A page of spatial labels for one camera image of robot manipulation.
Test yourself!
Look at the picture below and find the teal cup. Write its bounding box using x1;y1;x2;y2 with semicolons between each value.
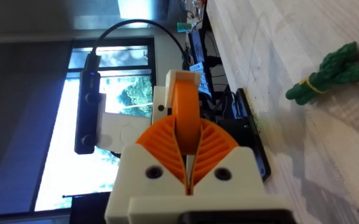
177;22;192;34

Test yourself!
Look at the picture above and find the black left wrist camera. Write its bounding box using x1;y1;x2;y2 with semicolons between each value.
74;70;102;156

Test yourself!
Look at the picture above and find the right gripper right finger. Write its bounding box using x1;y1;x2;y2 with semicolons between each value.
190;118;266;197

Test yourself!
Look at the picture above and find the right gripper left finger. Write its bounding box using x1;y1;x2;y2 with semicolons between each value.
105;115;188;224

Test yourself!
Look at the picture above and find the green asparagus bundle toy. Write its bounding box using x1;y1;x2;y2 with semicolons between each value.
285;41;359;106

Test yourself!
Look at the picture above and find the black rail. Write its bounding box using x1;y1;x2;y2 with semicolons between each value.
235;88;273;182

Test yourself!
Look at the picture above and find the black flat monitor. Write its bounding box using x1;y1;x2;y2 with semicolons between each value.
187;29;206;65

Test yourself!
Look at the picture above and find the window with dark frame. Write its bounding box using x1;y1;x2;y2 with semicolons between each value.
34;38;156;213

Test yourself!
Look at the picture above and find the black camera cable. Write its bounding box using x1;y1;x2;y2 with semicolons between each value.
84;19;191;73

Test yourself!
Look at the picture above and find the black box with green light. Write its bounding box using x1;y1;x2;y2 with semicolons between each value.
215;118;255;147

